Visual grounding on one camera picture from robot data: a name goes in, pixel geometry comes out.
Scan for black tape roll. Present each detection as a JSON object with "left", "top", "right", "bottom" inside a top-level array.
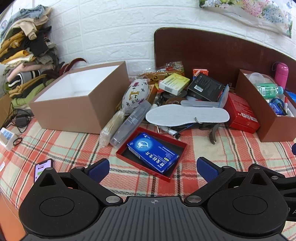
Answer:
[{"left": 162, "top": 89, "right": 188, "bottom": 103}]

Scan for gold patterned pouch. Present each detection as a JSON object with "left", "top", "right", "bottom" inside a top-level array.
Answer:
[{"left": 136, "top": 71, "right": 170, "bottom": 85}]

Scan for pile of folded clothes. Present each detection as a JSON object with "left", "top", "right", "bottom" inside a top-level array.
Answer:
[{"left": 0, "top": 6, "right": 65, "bottom": 110}]

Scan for black box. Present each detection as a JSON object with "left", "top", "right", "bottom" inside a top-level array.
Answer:
[{"left": 186, "top": 74, "right": 225, "bottom": 103}]

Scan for white green-label marker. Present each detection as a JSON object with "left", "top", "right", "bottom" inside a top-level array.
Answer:
[{"left": 159, "top": 126, "right": 181, "bottom": 139}]

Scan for large brown cardboard box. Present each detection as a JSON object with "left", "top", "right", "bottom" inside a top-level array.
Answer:
[{"left": 29, "top": 61, "right": 130, "bottom": 135}]

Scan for white power strip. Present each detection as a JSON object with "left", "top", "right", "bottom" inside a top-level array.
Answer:
[{"left": 0, "top": 127, "right": 19, "bottom": 151}]

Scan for pink bottle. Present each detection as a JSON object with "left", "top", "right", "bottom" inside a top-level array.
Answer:
[{"left": 272, "top": 62, "right": 290, "bottom": 89}]

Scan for blue tape dispenser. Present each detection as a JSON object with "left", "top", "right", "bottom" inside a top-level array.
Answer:
[{"left": 269, "top": 98, "right": 284, "bottom": 115}]

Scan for smartphone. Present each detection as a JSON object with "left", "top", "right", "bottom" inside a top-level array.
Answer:
[{"left": 34, "top": 159, "right": 54, "bottom": 183}]

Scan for blue medicine box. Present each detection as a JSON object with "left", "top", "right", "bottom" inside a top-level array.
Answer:
[{"left": 127, "top": 132, "right": 180, "bottom": 175}]

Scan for yellow white medicine box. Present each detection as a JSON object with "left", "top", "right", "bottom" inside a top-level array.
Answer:
[{"left": 158, "top": 73, "right": 191, "bottom": 95}]

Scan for white printed cloth pouch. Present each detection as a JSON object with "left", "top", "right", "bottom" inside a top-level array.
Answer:
[{"left": 121, "top": 78, "right": 150, "bottom": 115}]

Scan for black cable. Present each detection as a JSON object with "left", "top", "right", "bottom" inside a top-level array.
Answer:
[{"left": 4, "top": 102, "right": 31, "bottom": 134}]

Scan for small brown cardboard box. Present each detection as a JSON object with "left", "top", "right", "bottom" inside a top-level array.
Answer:
[{"left": 235, "top": 69, "right": 296, "bottom": 143}]

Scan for small red white box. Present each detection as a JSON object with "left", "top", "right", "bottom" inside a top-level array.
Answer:
[{"left": 192, "top": 68, "right": 209, "bottom": 80}]

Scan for green bottle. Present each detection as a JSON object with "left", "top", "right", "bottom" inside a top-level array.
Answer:
[{"left": 256, "top": 83, "right": 284, "bottom": 98}]

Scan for brown wooden board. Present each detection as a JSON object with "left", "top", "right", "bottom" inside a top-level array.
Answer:
[{"left": 154, "top": 27, "right": 296, "bottom": 94}]

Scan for red tray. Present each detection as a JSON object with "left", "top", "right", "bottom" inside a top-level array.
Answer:
[{"left": 116, "top": 127, "right": 188, "bottom": 183}]

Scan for dark red feathers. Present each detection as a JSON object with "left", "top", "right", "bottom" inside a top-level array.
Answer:
[{"left": 58, "top": 58, "right": 87, "bottom": 75}]

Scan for clear glasses case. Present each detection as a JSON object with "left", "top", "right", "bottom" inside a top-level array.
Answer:
[{"left": 110, "top": 100, "right": 152, "bottom": 148}]

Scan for white shoe insole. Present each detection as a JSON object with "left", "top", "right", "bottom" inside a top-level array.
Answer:
[{"left": 145, "top": 104, "right": 230, "bottom": 127}]

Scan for orange stool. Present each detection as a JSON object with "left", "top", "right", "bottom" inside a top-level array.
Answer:
[{"left": 0, "top": 193, "right": 25, "bottom": 241}]

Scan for brown round object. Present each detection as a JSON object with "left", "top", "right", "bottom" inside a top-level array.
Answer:
[{"left": 165, "top": 97, "right": 184, "bottom": 106}]

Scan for cotton swab pack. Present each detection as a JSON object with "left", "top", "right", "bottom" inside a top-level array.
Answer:
[{"left": 100, "top": 110, "right": 125, "bottom": 147}]

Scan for plaid cloth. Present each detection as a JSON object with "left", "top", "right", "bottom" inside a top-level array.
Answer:
[{"left": 0, "top": 115, "right": 296, "bottom": 241}]

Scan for black power adapter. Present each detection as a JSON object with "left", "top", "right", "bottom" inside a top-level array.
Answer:
[{"left": 15, "top": 114, "right": 32, "bottom": 128}]

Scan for corrugated cardboard carton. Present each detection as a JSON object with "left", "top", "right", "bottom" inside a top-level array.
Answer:
[{"left": 0, "top": 94, "right": 15, "bottom": 130}]

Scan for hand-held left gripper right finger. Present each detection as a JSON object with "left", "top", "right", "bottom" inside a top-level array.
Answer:
[{"left": 184, "top": 157, "right": 271, "bottom": 207}]

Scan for floral plastic sheet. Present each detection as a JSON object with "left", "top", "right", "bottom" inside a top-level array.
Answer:
[{"left": 199, "top": 0, "right": 293, "bottom": 37}]

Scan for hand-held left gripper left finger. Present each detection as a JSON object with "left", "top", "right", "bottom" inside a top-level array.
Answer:
[{"left": 34, "top": 159, "right": 123, "bottom": 207}]

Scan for clear plastic container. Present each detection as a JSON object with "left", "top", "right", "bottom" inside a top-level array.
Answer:
[{"left": 245, "top": 72, "right": 276, "bottom": 85}]

